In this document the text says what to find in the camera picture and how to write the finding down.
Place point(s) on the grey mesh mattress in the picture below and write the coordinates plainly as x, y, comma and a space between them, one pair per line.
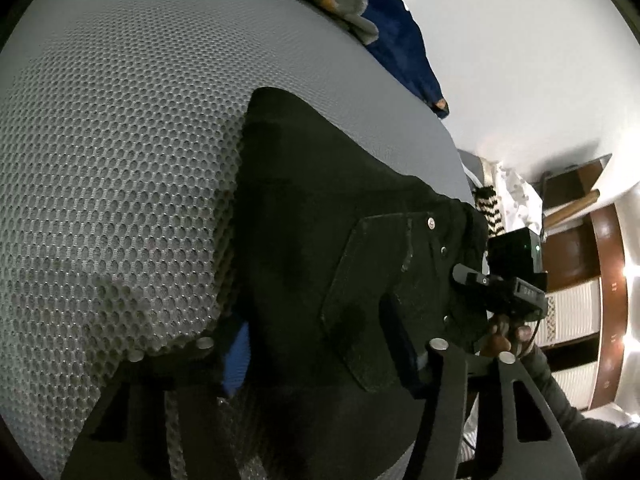
125, 160

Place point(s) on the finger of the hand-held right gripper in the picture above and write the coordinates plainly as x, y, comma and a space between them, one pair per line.
470, 275

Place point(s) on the wooden rod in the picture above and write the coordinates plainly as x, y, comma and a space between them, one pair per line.
570, 208

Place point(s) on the person's right forearm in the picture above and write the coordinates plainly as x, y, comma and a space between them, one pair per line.
575, 420

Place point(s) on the black pants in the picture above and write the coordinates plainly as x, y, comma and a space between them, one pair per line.
300, 210

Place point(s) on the white ribbed panel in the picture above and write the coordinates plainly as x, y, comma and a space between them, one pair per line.
575, 312
580, 382

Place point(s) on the white dotted cloth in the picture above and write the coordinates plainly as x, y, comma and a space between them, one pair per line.
520, 200

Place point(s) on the black and cream striped knit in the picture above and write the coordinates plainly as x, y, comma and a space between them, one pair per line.
489, 210

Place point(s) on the person's right hand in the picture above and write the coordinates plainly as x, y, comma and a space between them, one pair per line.
499, 341

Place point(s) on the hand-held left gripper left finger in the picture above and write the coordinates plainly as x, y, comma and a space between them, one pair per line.
235, 360

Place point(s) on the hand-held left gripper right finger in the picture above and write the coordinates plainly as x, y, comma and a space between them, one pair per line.
407, 360

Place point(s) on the brown wooden furniture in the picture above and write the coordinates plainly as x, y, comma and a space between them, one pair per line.
607, 270

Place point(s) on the blue patterned blanket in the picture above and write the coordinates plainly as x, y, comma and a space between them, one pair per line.
400, 45

